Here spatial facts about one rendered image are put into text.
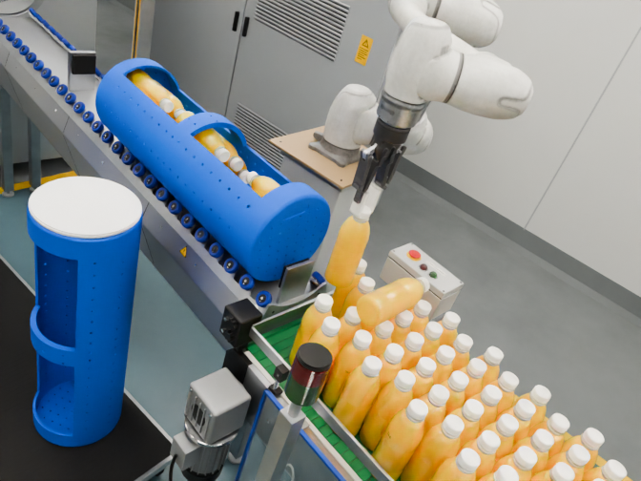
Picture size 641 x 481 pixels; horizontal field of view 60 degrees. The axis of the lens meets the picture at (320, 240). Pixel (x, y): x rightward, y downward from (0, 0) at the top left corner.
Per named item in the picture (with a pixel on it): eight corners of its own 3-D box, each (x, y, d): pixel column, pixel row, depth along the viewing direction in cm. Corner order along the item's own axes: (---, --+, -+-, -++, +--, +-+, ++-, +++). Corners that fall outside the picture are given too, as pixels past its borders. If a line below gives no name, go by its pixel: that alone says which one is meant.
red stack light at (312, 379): (309, 354, 102) (315, 340, 100) (333, 379, 99) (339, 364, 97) (282, 367, 98) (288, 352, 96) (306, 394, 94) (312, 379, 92)
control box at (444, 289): (400, 267, 170) (411, 240, 165) (450, 309, 160) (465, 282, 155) (379, 277, 164) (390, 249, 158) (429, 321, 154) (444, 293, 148)
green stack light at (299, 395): (302, 372, 105) (309, 355, 102) (325, 397, 101) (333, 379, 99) (277, 386, 100) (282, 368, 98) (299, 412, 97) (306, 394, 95)
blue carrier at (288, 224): (172, 123, 212) (170, 51, 193) (323, 259, 168) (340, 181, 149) (99, 142, 196) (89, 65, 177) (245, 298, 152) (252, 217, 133)
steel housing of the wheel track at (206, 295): (40, 76, 291) (39, 10, 272) (306, 359, 182) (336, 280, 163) (-22, 78, 272) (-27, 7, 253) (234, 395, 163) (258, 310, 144)
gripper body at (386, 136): (395, 111, 123) (381, 148, 128) (369, 114, 117) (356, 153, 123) (420, 127, 119) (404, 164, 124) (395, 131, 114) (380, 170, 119)
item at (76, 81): (92, 87, 228) (93, 50, 220) (95, 92, 226) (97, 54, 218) (67, 88, 222) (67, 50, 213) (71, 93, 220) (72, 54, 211)
